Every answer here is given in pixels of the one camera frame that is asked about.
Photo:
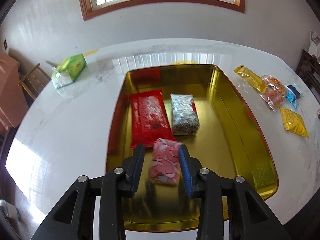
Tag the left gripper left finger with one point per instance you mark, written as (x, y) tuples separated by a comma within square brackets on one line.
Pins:
[(90, 200)]

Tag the pink patterned snack block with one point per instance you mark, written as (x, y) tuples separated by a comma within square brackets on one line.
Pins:
[(165, 165)]

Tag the gold packet with bird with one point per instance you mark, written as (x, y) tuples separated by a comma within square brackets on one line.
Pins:
[(293, 122)]

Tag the silver speckled snack block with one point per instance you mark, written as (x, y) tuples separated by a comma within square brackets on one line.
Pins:
[(184, 118)]

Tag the clear pack pink sticks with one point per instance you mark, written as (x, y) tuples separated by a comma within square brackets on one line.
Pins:
[(273, 98)]

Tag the red snack packet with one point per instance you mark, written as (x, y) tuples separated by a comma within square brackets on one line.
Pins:
[(149, 118)]

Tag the clear bag orange crackers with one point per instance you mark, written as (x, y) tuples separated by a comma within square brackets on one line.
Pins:
[(275, 84)]

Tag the cyan small snack packet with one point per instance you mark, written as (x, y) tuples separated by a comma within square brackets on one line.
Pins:
[(291, 98)]

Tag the gold packet with silver strip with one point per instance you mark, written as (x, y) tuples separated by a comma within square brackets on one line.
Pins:
[(250, 77)]

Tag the white handheld device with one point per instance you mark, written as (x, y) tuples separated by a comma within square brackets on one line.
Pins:
[(10, 210)]

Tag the gold red tin box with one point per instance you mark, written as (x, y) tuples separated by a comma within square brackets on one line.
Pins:
[(229, 142)]

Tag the pink covered cabinet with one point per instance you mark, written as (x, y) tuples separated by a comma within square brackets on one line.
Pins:
[(13, 103)]

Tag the small bamboo chair left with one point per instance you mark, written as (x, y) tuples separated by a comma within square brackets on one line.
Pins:
[(34, 81)]

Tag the green tissue pack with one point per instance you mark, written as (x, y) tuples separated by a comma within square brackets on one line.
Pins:
[(68, 71)]

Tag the dark wooden console table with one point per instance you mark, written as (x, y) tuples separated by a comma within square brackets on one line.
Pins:
[(308, 70)]

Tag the yellow edge sticker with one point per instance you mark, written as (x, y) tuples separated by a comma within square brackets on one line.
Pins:
[(91, 52)]

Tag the round yellow warning sticker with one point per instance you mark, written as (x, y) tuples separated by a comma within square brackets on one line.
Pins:
[(181, 62)]

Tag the white printed bag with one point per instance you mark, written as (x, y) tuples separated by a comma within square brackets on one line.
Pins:
[(313, 49)]

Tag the wall switch plate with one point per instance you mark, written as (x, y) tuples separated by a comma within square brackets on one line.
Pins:
[(5, 44)]

